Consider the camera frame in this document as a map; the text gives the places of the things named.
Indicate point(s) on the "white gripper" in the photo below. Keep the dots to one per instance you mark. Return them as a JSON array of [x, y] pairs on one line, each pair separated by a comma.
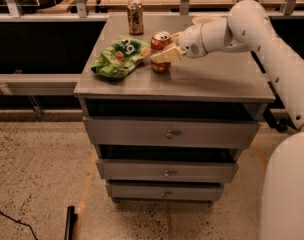
[[191, 41]]

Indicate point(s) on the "red coke can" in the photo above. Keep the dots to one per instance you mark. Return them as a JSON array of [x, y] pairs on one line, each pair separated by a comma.
[[159, 41]]

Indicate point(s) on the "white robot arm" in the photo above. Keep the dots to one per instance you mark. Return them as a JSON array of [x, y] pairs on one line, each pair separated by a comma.
[[248, 27]]

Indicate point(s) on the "gold soda can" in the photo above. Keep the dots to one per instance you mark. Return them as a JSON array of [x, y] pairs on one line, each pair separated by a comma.
[[135, 17]]

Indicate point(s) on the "white paper bowl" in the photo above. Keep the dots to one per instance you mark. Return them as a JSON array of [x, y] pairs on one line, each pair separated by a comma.
[[201, 20]]

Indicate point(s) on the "green chip bag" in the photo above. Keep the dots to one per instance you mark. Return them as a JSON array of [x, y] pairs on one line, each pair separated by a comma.
[[121, 58]]

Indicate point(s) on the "top grey drawer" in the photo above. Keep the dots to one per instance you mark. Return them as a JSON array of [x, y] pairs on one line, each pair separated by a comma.
[[200, 134]]

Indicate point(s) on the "grey drawer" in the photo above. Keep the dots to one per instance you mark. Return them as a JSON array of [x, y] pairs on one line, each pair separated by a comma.
[[200, 134], [166, 171], [189, 193]]

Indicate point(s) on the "grey drawer cabinet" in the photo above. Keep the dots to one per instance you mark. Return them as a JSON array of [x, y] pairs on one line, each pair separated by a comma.
[[220, 87]]

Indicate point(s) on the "black chair base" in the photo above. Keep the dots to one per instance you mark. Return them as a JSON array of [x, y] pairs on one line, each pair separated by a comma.
[[280, 125]]

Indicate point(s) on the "middle grey drawer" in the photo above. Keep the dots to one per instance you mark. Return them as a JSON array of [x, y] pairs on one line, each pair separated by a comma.
[[166, 171]]

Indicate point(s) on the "bottom grey drawer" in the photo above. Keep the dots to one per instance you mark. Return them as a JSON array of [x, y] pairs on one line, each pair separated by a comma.
[[189, 193]]

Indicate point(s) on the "black bar on floor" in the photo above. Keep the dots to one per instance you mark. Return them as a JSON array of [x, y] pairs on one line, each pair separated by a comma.
[[71, 219]]

